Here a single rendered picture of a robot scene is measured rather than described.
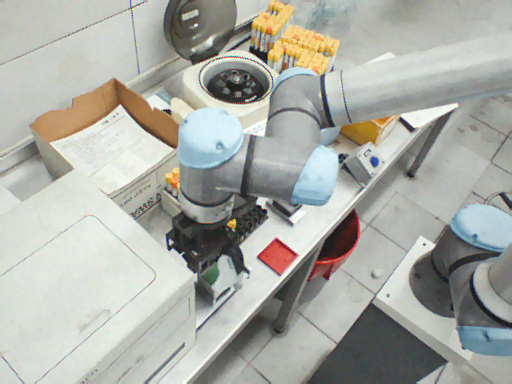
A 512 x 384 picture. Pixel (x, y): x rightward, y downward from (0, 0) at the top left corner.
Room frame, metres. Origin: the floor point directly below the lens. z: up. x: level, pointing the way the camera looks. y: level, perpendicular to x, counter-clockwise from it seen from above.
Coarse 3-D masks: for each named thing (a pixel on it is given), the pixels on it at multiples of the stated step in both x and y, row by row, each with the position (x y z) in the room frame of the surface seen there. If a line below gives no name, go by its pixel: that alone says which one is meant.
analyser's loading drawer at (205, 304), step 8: (248, 272) 0.42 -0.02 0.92; (200, 288) 0.36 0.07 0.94; (232, 288) 0.39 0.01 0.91; (200, 296) 0.36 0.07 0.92; (208, 296) 0.35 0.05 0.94; (224, 296) 0.37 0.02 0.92; (200, 304) 0.34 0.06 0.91; (208, 304) 0.34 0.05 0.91; (216, 304) 0.35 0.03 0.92; (200, 312) 0.33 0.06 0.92; (208, 312) 0.33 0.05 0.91; (200, 320) 0.31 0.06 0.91
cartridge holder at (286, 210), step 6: (270, 204) 0.63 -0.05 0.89; (276, 204) 0.62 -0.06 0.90; (282, 204) 0.64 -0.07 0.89; (288, 204) 0.64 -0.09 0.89; (276, 210) 0.62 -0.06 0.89; (282, 210) 0.61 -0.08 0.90; (288, 210) 0.60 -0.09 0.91; (294, 210) 0.61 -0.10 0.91; (300, 210) 0.63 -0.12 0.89; (306, 210) 0.63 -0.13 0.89; (282, 216) 0.61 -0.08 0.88; (288, 216) 0.60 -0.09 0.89; (294, 216) 0.61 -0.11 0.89; (300, 216) 0.61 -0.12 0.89; (294, 222) 0.59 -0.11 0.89
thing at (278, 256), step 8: (272, 240) 0.53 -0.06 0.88; (280, 240) 0.54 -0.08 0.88; (264, 248) 0.51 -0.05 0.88; (272, 248) 0.52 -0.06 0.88; (280, 248) 0.52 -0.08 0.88; (288, 248) 0.52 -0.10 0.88; (264, 256) 0.49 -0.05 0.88; (272, 256) 0.50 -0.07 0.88; (280, 256) 0.50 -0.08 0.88; (288, 256) 0.50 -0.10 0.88; (296, 256) 0.50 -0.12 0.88; (272, 264) 0.48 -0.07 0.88; (280, 264) 0.48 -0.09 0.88; (288, 264) 0.48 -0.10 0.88; (280, 272) 0.46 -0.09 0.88
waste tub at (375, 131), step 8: (376, 120) 1.00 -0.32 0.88; (384, 120) 1.00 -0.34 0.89; (392, 120) 0.93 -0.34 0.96; (344, 128) 0.93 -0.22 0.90; (352, 128) 0.91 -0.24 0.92; (360, 128) 0.90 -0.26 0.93; (368, 128) 0.89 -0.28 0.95; (376, 128) 0.88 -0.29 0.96; (384, 128) 0.89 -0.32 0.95; (392, 128) 0.96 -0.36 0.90; (352, 136) 0.91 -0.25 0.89; (360, 136) 0.90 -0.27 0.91; (368, 136) 0.89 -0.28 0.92; (376, 136) 0.87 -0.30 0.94; (384, 136) 0.92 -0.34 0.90; (360, 144) 0.89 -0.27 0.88; (376, 144) 0.89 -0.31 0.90
